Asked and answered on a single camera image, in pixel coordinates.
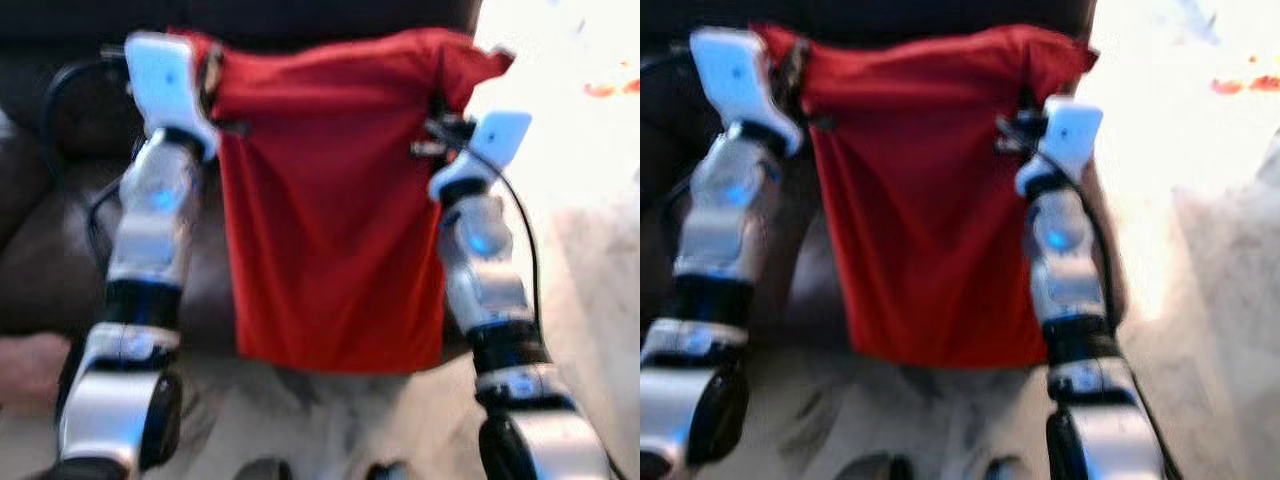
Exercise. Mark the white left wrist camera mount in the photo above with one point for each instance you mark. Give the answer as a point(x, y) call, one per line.
point(740, 80)
point(165, 85)

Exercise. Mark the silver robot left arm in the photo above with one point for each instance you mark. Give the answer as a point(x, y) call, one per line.
point(715, 250)
point(140, 250)

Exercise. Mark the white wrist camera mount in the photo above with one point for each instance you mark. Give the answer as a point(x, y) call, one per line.
point(1065, 140)
point(740, 80)
point(490, 150)
point(165, 85)

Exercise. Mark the grey-brown fabric sofa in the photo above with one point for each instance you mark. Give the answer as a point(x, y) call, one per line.
point(815, 280)
point(40, 250)

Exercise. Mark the red pillow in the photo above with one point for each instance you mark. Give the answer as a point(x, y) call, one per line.
point(330, 230)
point(920, 230)

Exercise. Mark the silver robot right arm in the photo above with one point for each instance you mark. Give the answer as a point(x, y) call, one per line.
point(1070, 290)
point(490, 290)

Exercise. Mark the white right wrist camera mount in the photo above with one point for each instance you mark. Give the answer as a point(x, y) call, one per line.
point(490, 150)
point(1065, 140)

